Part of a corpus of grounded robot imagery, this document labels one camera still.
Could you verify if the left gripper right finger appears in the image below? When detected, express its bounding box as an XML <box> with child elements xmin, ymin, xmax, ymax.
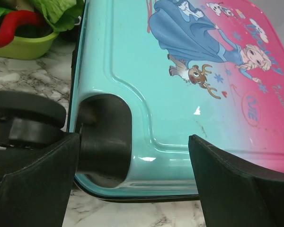
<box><xmin>188</xmin><ymin>135</ymin><xmax>284</xmax><ymax>227</ymax></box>

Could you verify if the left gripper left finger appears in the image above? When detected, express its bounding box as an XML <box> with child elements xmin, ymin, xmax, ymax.
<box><xmin>0</xmin><ymin>133</ymin><xmax>80</xmax><ymax>227</ymax></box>

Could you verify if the pink and teal kids suitcase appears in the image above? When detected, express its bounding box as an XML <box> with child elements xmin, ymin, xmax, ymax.
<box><xmin>0</xmin><ymin>0</ymin><xmax>284</xmax><ymax>201</ymax></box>

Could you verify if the green plastic vegetable tray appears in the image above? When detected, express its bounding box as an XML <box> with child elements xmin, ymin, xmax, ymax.
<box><xmin>0</xmin><ymin>32</ymin><xmax>59</xmax><ymax>60</ymax></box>

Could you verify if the red chili pepper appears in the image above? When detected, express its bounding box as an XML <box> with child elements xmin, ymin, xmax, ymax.
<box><xmin>0</xmin><ymin>10</ymin><xmax>45</xmax><ymax>48</ymax></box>

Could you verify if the green leafy lettuce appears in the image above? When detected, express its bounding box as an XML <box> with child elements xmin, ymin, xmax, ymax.
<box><xmin>30</xmin><ymin>0</ymin><xmax>85</xmax><ymax>32</ymax></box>

